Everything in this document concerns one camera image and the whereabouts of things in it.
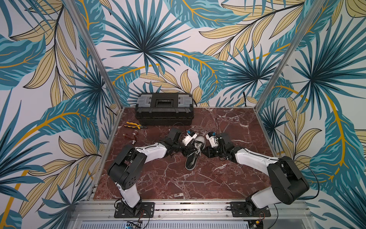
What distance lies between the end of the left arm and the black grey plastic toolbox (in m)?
0.22

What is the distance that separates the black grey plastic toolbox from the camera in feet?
3.18

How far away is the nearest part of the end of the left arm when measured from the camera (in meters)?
0.72
